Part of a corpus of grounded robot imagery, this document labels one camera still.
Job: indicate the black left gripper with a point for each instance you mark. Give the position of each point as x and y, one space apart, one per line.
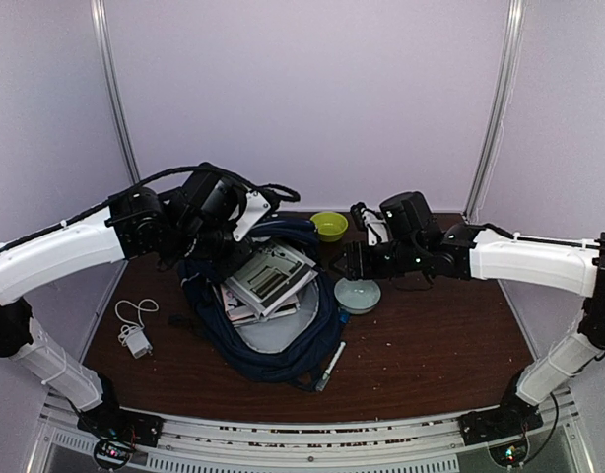
229 249

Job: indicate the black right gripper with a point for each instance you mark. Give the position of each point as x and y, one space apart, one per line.
356 259

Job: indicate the black white photo magazine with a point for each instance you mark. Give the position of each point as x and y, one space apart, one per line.
275 272

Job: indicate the white book pink flowers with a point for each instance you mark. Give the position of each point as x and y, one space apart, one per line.
239 313

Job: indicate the navy blue student backpack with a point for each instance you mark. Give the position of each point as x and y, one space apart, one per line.
288 349

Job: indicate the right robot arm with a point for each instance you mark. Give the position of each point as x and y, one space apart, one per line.
403 236

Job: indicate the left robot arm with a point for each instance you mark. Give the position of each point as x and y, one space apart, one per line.
197 212

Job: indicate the pale blue ceramic bowl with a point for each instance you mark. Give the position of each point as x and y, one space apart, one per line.
357 297

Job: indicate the lime green bowl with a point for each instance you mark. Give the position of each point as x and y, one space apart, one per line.
330 226

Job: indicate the white green marker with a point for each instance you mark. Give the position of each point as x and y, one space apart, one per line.
320 386

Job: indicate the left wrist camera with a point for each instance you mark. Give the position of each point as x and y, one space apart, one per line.
256 207

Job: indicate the white charger with cable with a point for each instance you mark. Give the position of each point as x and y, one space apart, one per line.
132 331

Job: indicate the aluminium front rail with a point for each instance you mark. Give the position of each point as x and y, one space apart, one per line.
422 444

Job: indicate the left aluminium corner post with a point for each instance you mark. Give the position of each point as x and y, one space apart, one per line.
101 29

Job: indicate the aluminium corner post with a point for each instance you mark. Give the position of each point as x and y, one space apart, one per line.
101 29
495 125

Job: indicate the right aluminium corner post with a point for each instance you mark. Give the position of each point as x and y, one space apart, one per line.
495 125

